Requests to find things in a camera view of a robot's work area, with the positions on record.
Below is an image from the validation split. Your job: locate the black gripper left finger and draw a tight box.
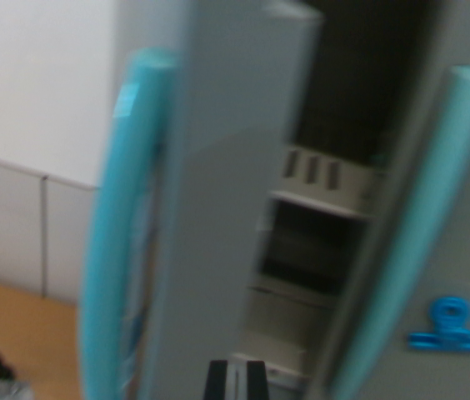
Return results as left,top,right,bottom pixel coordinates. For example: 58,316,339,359
203,359,238,400

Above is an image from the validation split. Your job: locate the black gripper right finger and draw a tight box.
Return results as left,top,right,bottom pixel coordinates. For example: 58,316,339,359
237,360,270,400

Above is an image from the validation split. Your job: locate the gray toy fridge cabinet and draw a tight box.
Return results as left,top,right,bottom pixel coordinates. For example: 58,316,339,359
234,0,448,388

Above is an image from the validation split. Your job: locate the gray slotted fridge shelf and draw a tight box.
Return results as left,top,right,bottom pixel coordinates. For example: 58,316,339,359
270,143,386,218

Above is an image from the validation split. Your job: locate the gray fridge door with logo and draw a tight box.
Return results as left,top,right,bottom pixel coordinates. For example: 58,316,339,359
305,0,470,400

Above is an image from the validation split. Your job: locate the blue clip magnet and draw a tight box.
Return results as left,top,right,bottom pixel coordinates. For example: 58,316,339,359
407,295,470,354

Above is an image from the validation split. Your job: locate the gray duct tape wad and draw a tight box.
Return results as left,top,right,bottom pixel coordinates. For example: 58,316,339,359
0,370,34,400

